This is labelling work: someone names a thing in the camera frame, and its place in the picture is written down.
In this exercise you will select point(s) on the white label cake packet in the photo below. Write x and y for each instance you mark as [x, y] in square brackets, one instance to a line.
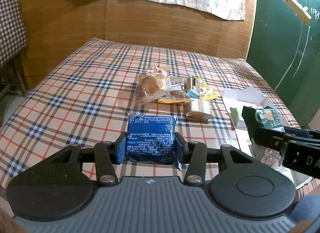
[176, 82]

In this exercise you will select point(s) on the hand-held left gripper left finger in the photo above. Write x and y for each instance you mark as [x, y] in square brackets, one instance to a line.
[121, 148]

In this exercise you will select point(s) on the orange and white packet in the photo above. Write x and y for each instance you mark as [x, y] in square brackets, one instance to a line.
[200, 109]

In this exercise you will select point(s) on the light blue packet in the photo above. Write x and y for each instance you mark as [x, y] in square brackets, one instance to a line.
[193, 93]

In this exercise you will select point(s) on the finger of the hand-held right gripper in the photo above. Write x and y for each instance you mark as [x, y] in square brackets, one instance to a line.
[267, 138]
[300, 133]

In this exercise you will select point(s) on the small brown box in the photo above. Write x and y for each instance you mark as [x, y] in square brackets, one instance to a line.
[190, 82]

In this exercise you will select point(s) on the person's blue jeans leg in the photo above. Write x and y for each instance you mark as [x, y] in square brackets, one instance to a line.
[307, 208]

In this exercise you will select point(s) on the light green packet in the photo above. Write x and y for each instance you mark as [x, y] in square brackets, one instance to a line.
[236, 116]

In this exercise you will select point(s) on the white cardboard box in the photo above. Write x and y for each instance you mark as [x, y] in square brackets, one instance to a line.
[243, 138]

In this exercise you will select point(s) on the green chalkboard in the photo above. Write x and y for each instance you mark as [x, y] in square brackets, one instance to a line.
[275, 35]

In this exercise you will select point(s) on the plaid tablecloth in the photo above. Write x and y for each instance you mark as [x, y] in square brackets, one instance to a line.
[75, 98]

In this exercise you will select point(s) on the checkered padded chair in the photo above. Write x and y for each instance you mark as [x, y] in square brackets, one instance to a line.
[10, 27]

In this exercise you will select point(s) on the blue foil packet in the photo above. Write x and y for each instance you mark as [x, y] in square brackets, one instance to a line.
[150, 138]

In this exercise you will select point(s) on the green and white packet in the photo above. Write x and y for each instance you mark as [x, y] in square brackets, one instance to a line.
[268, 119]

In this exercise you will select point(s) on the yellow snack packet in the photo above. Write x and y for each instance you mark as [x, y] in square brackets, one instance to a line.
[206, 91]

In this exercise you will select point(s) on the wooden stick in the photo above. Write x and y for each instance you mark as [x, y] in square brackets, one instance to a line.
[297, 7]

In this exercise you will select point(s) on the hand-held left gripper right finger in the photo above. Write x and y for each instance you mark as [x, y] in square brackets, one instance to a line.
[179, 148]

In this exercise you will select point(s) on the clear bag of buns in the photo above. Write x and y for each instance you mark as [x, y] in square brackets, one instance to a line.
[150, 85]

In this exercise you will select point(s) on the long yellow packet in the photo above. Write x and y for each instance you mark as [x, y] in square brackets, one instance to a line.
[172, 101]

